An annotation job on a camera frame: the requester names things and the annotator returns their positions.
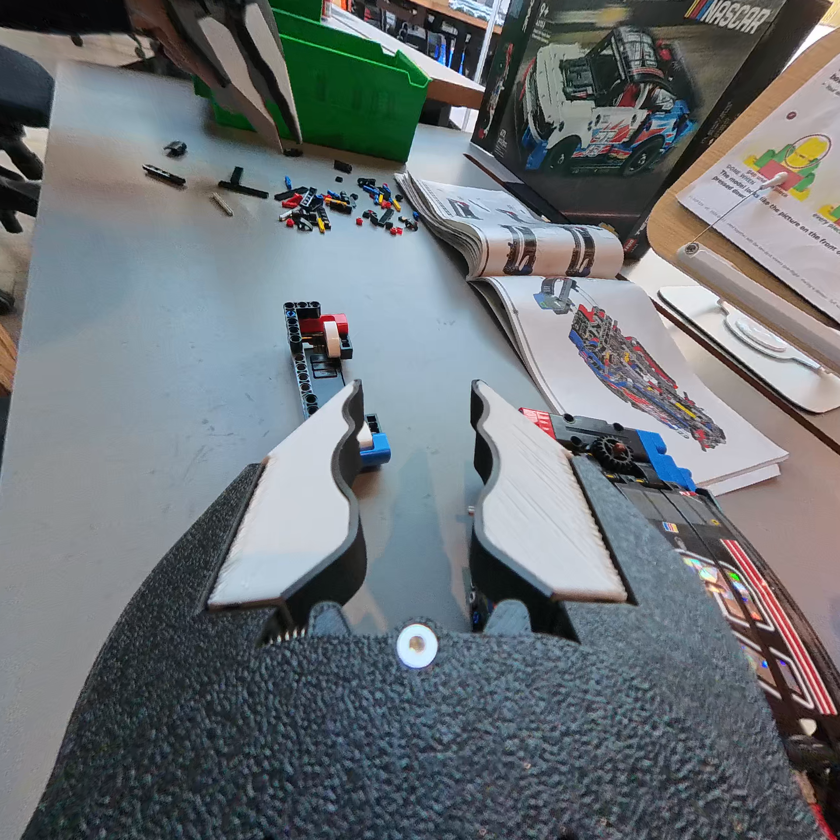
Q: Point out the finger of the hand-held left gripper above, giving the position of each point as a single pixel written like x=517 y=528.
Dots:
x=230 y=66
x=273 y=53

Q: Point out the open instruction booklet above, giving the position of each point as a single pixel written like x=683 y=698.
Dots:
x=630 y=394

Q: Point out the printed paper sheet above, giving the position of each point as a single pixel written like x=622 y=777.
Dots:
x=788 y=171

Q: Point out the green storage bin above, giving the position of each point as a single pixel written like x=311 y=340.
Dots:
x=355 y=92

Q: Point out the grey desk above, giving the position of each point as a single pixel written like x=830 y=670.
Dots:
x=131 y=328

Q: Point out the red black toy race car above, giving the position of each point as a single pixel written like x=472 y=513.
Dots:
x=735 y=578

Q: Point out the black office chair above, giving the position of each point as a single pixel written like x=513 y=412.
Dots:
x=20 y=92

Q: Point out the white stand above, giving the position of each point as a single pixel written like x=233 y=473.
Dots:
x=761 y=328

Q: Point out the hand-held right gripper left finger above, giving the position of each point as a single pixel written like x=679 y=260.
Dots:
x=289 y=525

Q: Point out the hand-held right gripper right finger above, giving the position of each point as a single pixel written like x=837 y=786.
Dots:
x=545 y=519

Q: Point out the small toy brick assembly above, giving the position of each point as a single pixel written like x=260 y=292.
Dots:
x=305 y=368

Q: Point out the pile of small brick pieces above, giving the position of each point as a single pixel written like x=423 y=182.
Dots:
x=315 y=204

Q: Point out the toy set box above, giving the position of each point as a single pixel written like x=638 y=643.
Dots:
x=591 y=131

